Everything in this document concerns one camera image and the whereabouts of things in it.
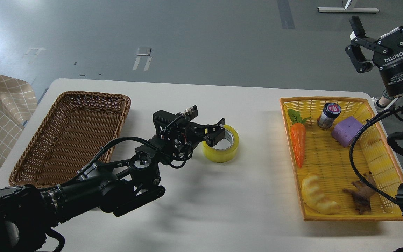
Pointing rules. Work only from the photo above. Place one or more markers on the yellow plastic basket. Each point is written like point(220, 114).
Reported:
point(327, 158)

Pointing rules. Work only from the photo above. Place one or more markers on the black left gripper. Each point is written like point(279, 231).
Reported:
point(181, 137)

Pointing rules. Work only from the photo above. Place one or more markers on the white sneaker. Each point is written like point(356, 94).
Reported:
point(383, 103)

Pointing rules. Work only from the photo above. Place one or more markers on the brown wicker basket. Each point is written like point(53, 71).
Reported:
point(77, 125)

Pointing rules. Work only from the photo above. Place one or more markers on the orange toy carrot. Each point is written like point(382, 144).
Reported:
point(298, 135)

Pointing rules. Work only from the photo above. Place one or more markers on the yellow tape roll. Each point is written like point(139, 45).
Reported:
point(230, 142)

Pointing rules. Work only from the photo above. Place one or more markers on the yellow toy croissant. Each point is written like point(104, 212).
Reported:
point(314, 196)

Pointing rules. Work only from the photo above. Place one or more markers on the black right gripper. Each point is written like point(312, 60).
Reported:
point(390, 64)

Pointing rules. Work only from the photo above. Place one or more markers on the purple foam block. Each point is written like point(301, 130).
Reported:
point(345, 131)

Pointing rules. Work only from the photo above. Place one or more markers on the small dark jar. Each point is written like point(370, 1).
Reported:
point(328, 115)

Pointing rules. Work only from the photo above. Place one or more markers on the brown toy animal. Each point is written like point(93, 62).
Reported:
point(361, 196)

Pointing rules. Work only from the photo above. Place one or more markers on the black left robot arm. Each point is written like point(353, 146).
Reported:
point(123, 176)

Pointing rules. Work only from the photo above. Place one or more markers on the white stand base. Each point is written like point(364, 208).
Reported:
point(348, 6)

